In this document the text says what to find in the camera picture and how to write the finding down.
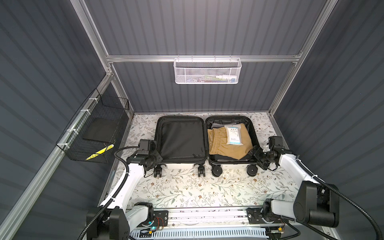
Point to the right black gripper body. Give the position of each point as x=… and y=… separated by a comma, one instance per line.
x=263, y=158

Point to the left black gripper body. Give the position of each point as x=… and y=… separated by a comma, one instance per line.
x=155, y=158

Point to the white toiletry pouch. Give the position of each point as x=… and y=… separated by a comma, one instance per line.
x=234, y=135

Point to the black hard-shell suitcase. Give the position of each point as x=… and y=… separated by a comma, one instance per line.
x=183, y=143

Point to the tan shorts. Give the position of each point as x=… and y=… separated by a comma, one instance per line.
x=218, y=143

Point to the grey towel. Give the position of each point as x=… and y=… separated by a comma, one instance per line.
x=217, y=125

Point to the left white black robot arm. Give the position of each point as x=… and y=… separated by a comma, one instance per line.
x=109, y=221

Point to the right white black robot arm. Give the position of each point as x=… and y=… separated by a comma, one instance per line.
x=314, y=203

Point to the floral table cloth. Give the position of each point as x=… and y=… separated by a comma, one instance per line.
x=182, y=188

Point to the yellow black striped item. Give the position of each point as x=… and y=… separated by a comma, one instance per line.
x=100, y=152

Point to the white perforated vent panel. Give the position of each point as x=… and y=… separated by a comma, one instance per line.
x=203, y=233

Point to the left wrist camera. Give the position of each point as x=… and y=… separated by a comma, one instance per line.
x=146, y=147

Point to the black wire mesh basket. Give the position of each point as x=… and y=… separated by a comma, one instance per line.
x=101, y=122

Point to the aluminium mounting rail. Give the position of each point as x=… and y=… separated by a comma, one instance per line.
x=207, y=216

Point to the white wire mesh basket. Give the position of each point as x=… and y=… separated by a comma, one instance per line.
x=207, y=71

